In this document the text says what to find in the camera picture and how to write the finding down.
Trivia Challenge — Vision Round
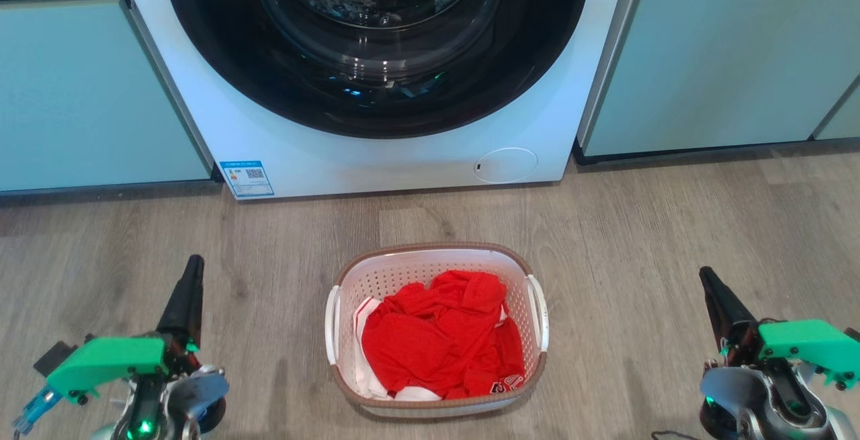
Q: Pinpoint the blue energy label sticker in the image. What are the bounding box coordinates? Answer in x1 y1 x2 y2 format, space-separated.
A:
220 161 275 199

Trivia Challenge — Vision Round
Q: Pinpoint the pale green cabinet door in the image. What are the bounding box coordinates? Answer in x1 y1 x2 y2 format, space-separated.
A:
579 0 860 157
0 0 213 193
813 83 860 140

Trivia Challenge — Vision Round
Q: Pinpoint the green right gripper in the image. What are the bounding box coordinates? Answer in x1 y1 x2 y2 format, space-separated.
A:
699 267 860 387

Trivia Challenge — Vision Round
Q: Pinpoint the white perforated laundry basket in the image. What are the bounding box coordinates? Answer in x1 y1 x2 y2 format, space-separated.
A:
325 243 550 419

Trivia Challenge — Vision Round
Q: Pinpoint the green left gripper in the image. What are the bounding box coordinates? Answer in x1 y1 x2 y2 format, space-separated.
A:
46 255 205 398

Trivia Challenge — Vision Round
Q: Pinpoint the round white filter cover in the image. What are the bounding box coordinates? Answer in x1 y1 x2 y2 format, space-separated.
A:
474 148 538 184

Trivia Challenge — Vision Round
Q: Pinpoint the black round washer door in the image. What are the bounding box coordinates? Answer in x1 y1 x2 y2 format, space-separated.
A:
162 0 591 139

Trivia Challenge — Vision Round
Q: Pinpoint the white front-load washing machine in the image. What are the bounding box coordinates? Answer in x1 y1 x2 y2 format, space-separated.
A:
113 0 636 200

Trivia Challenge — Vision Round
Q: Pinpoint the red mesh garment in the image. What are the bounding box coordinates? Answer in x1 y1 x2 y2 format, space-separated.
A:
361 270 526 400

